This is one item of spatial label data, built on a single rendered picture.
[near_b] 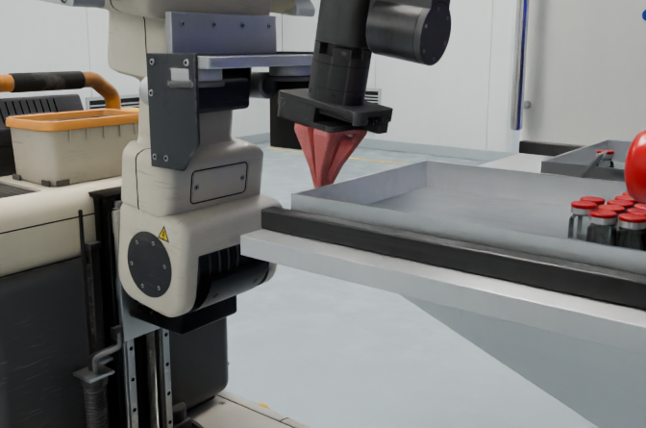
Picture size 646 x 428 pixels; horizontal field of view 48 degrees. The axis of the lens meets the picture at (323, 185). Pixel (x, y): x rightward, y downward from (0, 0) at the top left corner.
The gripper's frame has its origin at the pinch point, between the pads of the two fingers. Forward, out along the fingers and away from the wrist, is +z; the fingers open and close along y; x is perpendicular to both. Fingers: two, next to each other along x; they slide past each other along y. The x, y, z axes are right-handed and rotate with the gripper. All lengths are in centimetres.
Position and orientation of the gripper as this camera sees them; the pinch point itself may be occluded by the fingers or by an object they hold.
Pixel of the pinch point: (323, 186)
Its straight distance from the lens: 74.7
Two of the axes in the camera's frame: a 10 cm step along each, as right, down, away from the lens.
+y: 7.8, 2.8, -5.6
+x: 6.1, -1.4, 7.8
